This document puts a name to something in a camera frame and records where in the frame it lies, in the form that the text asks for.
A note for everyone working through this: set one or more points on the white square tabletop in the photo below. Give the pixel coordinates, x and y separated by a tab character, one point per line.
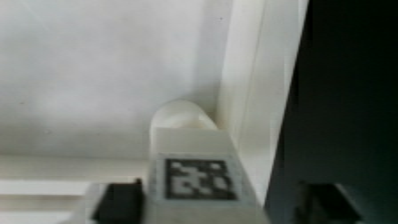
101	58

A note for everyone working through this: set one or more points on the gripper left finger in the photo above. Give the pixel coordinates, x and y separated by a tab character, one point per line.
119	206

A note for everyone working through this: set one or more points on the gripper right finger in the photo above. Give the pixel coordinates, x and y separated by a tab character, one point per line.
323	207

